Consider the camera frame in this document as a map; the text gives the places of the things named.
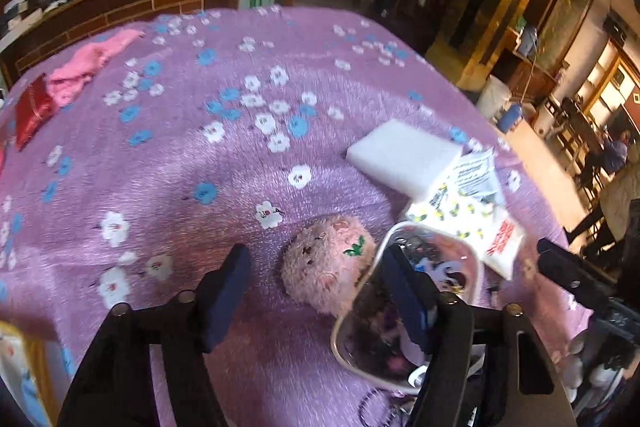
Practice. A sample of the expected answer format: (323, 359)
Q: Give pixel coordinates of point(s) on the clear pouch pink trim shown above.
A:
(370, 327)

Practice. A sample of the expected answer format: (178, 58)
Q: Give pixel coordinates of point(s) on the white desiccant packet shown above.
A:
(475, 172)

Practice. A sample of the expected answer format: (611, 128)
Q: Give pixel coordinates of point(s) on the purple floral tablecloth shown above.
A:
(200, 167)

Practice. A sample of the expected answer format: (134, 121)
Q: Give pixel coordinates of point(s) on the wooden counter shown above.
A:
(125, 7)

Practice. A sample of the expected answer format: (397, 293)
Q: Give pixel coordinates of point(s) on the blue jug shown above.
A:
(510, 117)

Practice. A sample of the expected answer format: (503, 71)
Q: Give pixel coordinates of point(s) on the white foam block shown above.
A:
(405, 154)

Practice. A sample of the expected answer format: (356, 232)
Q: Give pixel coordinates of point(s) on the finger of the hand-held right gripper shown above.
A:
(575, 274)

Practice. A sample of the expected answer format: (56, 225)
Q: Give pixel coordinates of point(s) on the pink plush toy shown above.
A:
(325, 262)

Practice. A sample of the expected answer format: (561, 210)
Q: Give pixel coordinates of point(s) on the pink towel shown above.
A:
(80, 72)

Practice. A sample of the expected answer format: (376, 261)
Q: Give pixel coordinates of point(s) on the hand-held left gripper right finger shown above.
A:
(405, 302)

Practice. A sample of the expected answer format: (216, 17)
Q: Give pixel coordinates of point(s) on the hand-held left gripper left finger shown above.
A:
(225, 297)

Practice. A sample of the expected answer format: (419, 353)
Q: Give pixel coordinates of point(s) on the white foam box yellow tape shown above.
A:
(42, 382)

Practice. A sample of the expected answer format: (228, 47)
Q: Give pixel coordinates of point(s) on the lemon print pack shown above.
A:
(450, 217)

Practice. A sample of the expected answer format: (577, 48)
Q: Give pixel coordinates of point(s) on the red pouch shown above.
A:
(35, 112)

